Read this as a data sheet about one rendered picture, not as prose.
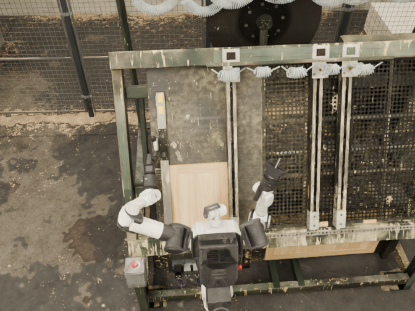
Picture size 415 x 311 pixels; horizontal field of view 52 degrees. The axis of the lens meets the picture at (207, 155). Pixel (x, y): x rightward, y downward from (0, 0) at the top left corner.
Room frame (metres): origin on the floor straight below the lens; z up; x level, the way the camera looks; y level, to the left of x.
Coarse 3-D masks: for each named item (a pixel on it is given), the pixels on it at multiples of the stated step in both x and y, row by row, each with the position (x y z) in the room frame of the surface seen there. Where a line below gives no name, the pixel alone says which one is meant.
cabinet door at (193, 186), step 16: (176, 176) 1.81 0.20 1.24; (192, 176) 1.82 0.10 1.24; (208, 176) 1.83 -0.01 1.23; (224, 176) 1.83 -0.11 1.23; (176, 192) 1.76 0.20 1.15; (192, 192) 1.77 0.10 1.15; (208, 192) 1.77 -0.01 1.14; (224, 192) 1.78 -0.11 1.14; (176, 208) 1.71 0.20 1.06; (192, 208) 1.71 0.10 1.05; (192, 224) 1.65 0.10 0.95
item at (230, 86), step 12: (228, 60) 2.12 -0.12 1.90; (228, 84) 2.08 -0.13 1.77; (228, 96) 2.05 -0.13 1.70; (228, 108) 2.01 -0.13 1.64; (228, 120) 1.97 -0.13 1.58; (228, 132) 1.94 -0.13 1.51; (228, 144) 1.90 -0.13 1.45; (228, 156) 1.86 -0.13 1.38; (228, 168) 1.82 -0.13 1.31; (228, 180) 1.78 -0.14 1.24; (228, 192) 1.75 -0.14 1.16; (228, 204) 1.72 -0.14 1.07; (228, 216) 1.69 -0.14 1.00
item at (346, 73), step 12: (360, 60) 2.05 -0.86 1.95; (348, 72) 2.13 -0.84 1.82; (360, 72) 2.04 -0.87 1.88; (348, 84) 2.13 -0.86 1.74; (348, 96) 2.09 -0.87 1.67; (348, 108) 2.05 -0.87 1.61; (348, 120) 2.01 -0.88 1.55; (348, 132) 1.97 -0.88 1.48; (336, 144) 1.98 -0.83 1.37; (348, 144) 1.93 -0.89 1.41; (336, 156) 1.93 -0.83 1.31; (336, 168) 1.88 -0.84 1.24; (336, 180) 1.84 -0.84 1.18; (336, 192) 1.79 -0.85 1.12; (336, 204) 1.74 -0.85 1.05; (336, 216) 1.69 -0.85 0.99
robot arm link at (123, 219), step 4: (136, 200) 1.47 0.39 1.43; (140, 200) 1.48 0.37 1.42; (144, 200) 1.49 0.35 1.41; (136, 204) 1.43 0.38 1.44; (140, 204) 1.45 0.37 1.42; (144, 204) 1.47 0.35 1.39; (124, 208) 1.37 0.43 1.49; (140, 208) 1.44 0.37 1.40; (120, 212) 1.37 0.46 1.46; (124, 212) 1.34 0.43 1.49; (120, 216) 1.34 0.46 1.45; (124, 216) 1.33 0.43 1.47; (128, 216) 1.32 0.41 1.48; (120, 220) 1.32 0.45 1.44; (124, 220) 1.32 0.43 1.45; (128, 220) 1.31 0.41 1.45; (132, 220) 1.32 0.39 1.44; (120, 224) 1.31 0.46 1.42; (124, 224) 1.31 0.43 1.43; (128, 224) 1.31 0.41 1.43
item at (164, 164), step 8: (160, 104) 2.03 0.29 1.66; (160, 120) 1.98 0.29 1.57; (160, 128) 1.95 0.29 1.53; (168, 160) 1.85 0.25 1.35; (168, 168) 1.82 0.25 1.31; (168, 176) 1.80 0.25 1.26; (168, 184) 1.77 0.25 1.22; (168, 192) 1.74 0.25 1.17; (168, 200) 1.72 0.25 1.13; (168, 208) 1.69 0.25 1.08; (168, 216) 1.66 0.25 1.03; (168, 224) 1.63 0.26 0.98
